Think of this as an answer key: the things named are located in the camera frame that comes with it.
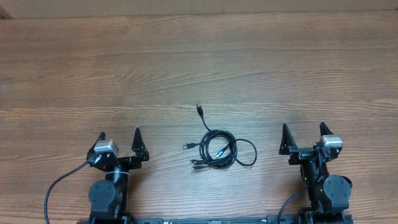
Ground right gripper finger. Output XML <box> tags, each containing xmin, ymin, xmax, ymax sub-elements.
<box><xmin>319</xmin><ymin>122</ymin><xmax>333</xmax><ymax>136</ymax></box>
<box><xmin>279</xmin><ymin>123</ymin><xmax>297</xmax><ymax>155</ymax></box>

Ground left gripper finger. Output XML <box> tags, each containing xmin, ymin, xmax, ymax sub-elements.
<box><xmin>131</xmin><ymin>126</ymin><xmax>149</xmax><ymax>162</ymax></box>
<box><xmin>89</xmin><ymin>132</ymin><xmax>106</xmax><ymax>152</ymax></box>

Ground thick black usb cable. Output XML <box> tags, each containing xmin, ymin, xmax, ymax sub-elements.
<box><xmin>182</xmin><ymin>103</ymin><xmax>239</xmax><ymax>170</ymax></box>

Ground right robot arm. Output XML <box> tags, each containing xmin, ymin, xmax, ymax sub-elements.
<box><xmin>276</xmin><ymin>122</ymin><xmax>353</xmax><ymax>224</ymax></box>

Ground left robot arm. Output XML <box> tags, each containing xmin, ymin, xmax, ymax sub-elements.
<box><xmin>86</xmin><ymin>127</ymin><xmax>149</xmax><ymax>223</ymax></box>

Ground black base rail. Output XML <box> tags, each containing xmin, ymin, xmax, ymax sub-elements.
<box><xmin>77</xmin><ymin>213</ymin><xmax>354</xmax><ymax>224</ymax></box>

